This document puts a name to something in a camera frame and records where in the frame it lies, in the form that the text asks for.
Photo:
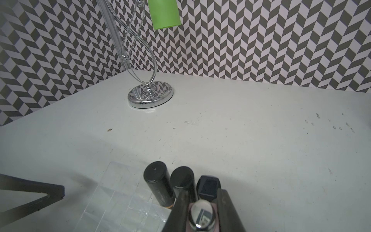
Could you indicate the clear acrylic lipstick organizer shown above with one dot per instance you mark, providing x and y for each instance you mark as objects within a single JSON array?
[{"x": 122, "y": 202}]

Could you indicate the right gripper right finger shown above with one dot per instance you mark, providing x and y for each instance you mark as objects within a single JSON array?
[{"x": 229, "y": 220}]

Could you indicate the pink blue gradient lipstick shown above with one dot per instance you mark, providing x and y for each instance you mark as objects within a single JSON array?
[{"x": 202, "y": 217}]

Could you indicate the chrome wire stand green leaves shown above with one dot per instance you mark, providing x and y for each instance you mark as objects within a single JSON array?
[{"x": 132, "y": 47}]

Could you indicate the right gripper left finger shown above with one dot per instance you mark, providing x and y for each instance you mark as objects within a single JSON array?
[{"x": 177, "y": 219}]

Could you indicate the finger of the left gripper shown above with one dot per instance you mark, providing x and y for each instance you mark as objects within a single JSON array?
[{"x": 53, "y": 192}]

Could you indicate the black lipstick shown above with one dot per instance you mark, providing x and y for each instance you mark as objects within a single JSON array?
[
  {"x": 182, "y": 178},
  {"x": 157, "y": 177},
  {"x": 207, "y": 187}
]

